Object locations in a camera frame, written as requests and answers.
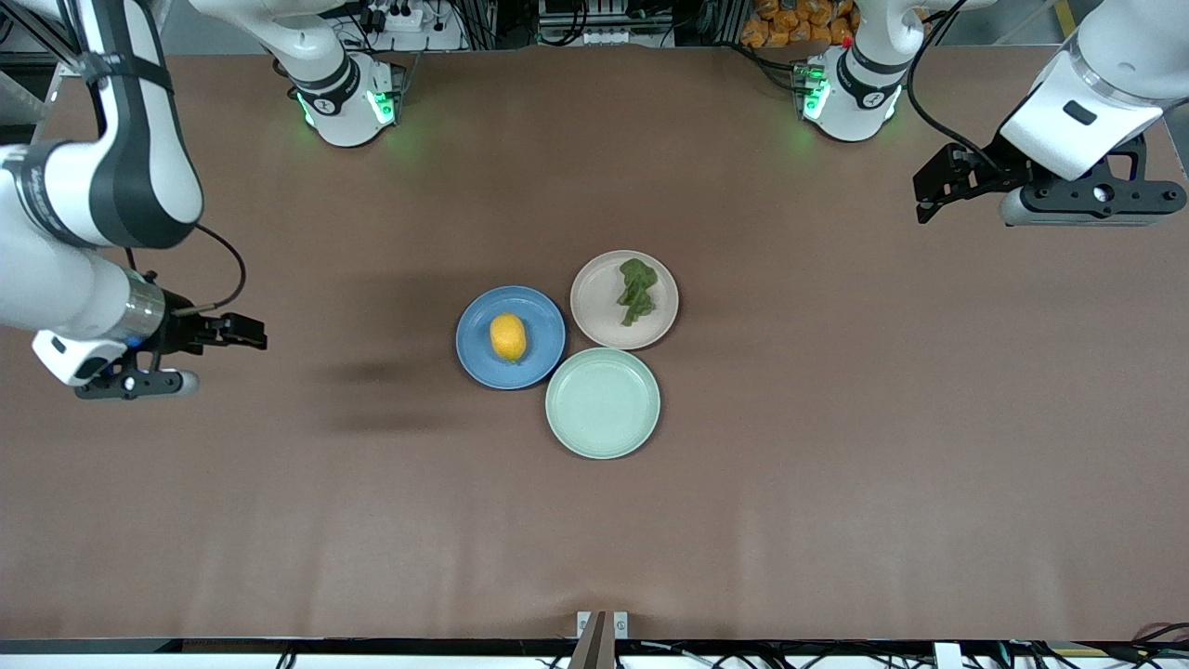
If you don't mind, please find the yellow lemon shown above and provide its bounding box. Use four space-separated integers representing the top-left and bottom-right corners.
490 313 529 363

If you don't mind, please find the green lettuce leaf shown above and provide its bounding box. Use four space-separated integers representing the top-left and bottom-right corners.
617 257 660 328

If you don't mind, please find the bag of orange items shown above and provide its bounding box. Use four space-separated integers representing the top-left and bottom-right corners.
740 0 857 49

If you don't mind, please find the blue plate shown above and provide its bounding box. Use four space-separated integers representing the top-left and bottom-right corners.
455 285 567 390

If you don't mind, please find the beige plate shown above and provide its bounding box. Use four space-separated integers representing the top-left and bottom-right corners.
569 250 680 351

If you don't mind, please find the white power strip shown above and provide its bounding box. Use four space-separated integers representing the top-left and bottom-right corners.
358 0 465 53

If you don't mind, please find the pale green plate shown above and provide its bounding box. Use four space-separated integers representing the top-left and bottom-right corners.
544 348 661 460

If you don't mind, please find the grey electronics box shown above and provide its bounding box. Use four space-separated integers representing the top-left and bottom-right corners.
537 0 675 47

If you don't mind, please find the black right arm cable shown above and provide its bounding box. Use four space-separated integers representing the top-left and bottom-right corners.
56 0 248 317

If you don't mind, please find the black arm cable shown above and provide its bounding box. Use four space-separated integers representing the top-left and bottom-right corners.
56 0 248 317
908 0 1004 166

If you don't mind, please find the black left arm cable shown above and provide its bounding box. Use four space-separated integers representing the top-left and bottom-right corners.
908 0 1004 166

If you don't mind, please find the black base cable bundle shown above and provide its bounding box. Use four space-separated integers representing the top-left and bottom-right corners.
738 42 811 94

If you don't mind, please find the aluminium frame profile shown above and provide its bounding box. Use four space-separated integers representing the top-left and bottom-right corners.
0 0 94 77

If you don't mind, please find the metal table edge bracket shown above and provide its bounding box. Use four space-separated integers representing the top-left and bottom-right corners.
568 610 630 669

